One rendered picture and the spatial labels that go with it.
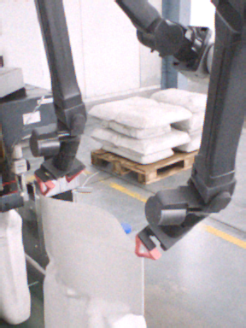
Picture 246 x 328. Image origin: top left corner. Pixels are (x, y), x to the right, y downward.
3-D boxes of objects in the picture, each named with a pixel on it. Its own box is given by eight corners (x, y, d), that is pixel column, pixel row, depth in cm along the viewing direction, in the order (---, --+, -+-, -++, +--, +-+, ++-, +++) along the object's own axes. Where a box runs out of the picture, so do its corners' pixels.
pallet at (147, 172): (226, 154, 488) (227, 141, 482) (145, 185, 417) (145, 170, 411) (170, 138, 544) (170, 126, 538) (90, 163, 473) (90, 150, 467)
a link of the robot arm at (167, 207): (236, 196, 83) (213, 162, 87) (185, 197, 77) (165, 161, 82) (203, 236, 91) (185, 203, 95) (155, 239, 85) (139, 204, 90)
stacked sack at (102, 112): (164, 114, 458) (164, 99, 451) (111, 126, 423) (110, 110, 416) (137, 107, 489) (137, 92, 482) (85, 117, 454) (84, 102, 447)
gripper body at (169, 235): (143, 229, 95) (161, 213, 90) (172, 207, 102) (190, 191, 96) (163, 253, 95) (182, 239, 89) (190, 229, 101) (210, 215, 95)
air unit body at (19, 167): (33, 194, 140) (27, 145, 133) (19, 199, 137) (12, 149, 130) (26, 190, 143) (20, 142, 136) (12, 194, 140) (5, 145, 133)
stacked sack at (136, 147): (193, 144, 443) (193, 129, 437) (143, 161, 404) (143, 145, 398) (161, 135, 472) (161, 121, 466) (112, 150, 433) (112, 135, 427)
